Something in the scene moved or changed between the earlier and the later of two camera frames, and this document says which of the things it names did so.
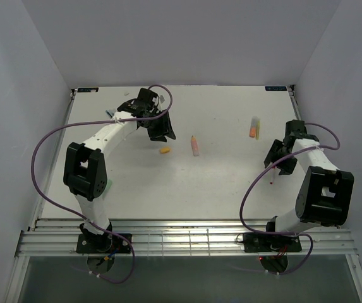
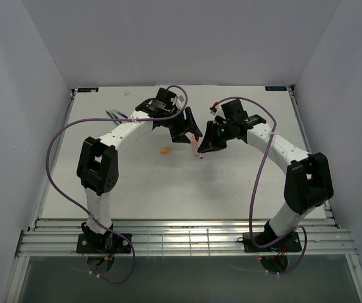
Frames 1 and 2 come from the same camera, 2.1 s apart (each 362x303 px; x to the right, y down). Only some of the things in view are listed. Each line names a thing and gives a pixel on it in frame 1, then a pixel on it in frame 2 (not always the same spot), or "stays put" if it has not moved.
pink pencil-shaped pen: [195, 146] stays put
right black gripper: [272, 154] to [210, 142]
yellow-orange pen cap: [164, 149] stays put
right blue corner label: [275, 88] stays put
